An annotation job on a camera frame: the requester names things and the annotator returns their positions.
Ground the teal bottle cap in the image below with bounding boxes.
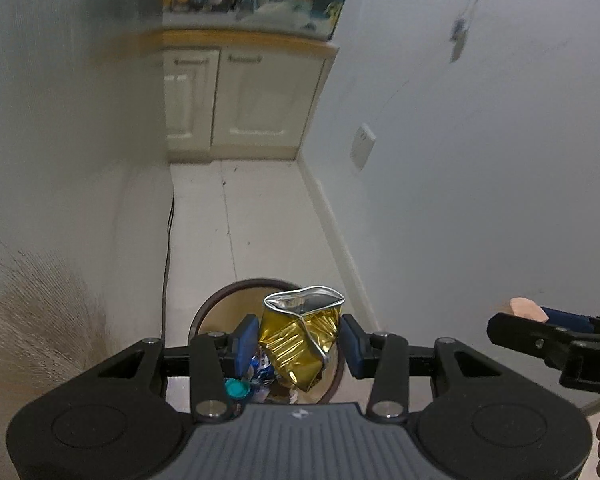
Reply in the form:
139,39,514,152
224,378,252,402

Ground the crushed blue pepsi can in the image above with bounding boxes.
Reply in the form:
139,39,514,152
249,349,276,387

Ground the gold foil wrapper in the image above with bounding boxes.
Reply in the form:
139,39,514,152
259,285,346,392

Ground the beige trash bin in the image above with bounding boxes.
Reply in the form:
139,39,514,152
188,278,346,404

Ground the cream floor cabinet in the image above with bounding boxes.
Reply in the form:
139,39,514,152
162,29,338,162

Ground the black floor cable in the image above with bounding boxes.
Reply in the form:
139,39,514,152
160,194,176,340

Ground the white wall socket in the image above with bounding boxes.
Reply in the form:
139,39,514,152
350,124,377,171

